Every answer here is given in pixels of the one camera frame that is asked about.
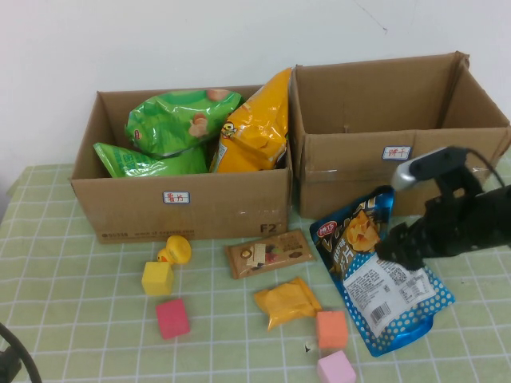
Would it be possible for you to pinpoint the yellow cube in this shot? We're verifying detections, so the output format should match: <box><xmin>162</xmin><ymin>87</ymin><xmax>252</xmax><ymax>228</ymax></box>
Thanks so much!
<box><xmin>141</xmin><ymin>261</ymin><xmax>176</xmax><ymax>297</ymax></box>

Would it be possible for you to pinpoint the blue chip bag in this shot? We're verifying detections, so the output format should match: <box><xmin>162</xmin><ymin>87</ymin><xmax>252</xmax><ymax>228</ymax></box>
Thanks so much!
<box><xmin>309</xmin><ymin>184</ymin><xmax>456</xmax><ymax>357</ymax></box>

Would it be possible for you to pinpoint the brown biscuit packet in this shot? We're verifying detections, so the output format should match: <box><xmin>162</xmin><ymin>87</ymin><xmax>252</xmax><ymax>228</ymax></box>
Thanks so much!
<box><xmin>224</xmin><ymin>229</ymin><xmax>317</xmax><ymax>280</ymax></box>

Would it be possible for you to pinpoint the taped cardboard box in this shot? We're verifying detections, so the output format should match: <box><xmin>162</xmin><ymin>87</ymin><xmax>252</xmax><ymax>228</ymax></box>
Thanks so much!
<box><xmin>289</xmin><ymin>50</ymin><xmax>511</xmax><ymax>219</ymax></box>

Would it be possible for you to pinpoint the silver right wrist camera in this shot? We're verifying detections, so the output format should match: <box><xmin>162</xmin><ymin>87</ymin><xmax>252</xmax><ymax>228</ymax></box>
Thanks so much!
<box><xmin>390</xmin><ymin>146</ymin><xmax>468</xmax><ymax>192</ymax></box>

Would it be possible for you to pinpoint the large green chip bag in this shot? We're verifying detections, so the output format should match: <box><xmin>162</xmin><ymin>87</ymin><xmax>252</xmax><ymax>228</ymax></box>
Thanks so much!
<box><xmin>124</xmin><ymin>88</ymin><xmax>244</xmax><ymax>157</ymax></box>

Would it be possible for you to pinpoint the yellow chip bag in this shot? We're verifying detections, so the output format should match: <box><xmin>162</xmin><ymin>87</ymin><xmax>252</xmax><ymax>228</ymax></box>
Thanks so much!
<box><xmin>208</xmin><ymin>67</ymin><xmax>293</xmax><ymax>174</ymax></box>

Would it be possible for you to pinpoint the small green chip bag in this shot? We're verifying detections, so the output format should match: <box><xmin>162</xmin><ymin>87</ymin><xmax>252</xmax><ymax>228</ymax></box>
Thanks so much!
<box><xmin>93</xmin><ymin>142</ymin><xmax>210</xmax><ymax>179</ymax></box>

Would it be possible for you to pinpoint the small orange snack packet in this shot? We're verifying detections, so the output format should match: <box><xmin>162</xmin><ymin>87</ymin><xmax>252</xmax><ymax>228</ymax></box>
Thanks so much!
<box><xmin>253</xmin><ymin>276</ymin><xmax>323</xmax><ymax>330</ymax></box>

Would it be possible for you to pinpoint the white label red writing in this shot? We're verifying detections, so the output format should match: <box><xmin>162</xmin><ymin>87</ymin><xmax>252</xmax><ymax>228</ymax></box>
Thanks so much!
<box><xmin>382</xmin><ymin>145</ymin><xmax>411</xmax><ymax>162</ymax></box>
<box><xmin>162</xmin><ymin>191</ymin><xmax>191</xmax><ymax>205</ymax></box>

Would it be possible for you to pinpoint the yellow rubber duck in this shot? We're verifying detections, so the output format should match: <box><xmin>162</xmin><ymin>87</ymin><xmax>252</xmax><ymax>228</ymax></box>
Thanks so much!
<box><xmin>156</xmin><ymin>235</ymin><xmax>192</xmax><ymax>266</ymax></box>

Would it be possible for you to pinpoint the black camera cable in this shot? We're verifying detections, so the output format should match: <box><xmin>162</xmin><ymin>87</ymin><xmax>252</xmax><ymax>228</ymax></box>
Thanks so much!
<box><xmin>462</xmin><ymin>148</ymin><xmax>505</xmax><ymax>188</ymax></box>
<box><xmin>0</xmin><ymin>321</ymin><xmax>43</xmax><ymax>383</ymax></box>

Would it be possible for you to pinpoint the orange cube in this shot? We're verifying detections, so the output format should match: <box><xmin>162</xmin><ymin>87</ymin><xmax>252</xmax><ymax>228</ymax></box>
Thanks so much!
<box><xmin>315</xmin><ymin>310</ymin><xmax>349</xmax><ymax>350</ymax></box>

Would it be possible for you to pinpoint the pink cube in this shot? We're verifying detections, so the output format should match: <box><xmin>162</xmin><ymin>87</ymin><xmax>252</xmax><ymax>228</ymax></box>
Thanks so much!
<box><xmin>317</xmin><ymin>349</ymin><xmax>357</xmax><ymax>383</ymax></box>

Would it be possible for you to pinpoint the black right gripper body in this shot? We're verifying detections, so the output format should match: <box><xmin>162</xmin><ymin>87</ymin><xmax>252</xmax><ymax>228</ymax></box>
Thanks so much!
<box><xmin>414</xmin><ymin>191</ymin><xmax>496</xmax><ymax>259</ymax></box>

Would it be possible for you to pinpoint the black left camera cable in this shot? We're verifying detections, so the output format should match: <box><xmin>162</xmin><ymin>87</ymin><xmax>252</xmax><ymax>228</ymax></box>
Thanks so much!
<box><xmin>0</xmin><ymin>321</ymin><xmax>43</xmax><ymax>383</ymax></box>

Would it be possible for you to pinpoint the cardboard box with F2 print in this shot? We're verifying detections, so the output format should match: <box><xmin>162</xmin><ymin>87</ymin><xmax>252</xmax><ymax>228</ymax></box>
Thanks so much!
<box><xmin>69</xmin><ymin>84</ymin><xmax>295</xmax><ymax>245</ymax></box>

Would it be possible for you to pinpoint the green checked tablecloth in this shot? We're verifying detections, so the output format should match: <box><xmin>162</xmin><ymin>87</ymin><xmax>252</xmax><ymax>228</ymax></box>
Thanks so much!
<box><xmin>0</xmin><ymin>153</ymin><xmax>511</xmax><ymax>383</ymax></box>

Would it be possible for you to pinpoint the black right camera cable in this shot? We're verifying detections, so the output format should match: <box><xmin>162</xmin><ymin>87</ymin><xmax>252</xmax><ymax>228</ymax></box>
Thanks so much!
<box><xmin>462</xmin><ymin>148</ymin><xmax>505</xmax><ymax>188</ymax></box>

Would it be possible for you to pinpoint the red cube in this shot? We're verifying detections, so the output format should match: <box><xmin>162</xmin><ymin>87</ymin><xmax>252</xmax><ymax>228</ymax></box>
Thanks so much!
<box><xmin>155</xmin><ymin>298</ymin><xmax>192</xmax><ymax>341</ymax></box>

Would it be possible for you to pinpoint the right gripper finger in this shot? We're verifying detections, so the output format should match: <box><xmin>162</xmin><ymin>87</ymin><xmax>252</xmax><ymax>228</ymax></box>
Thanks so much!
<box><xmin>385</xmin><ymin>217</ymin><xmax>426</xmax><ymax>244</ymax></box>
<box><xmin>374</xmin><ymin>239</ymin><xmax>428</xmax><ymax>272</ymax></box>

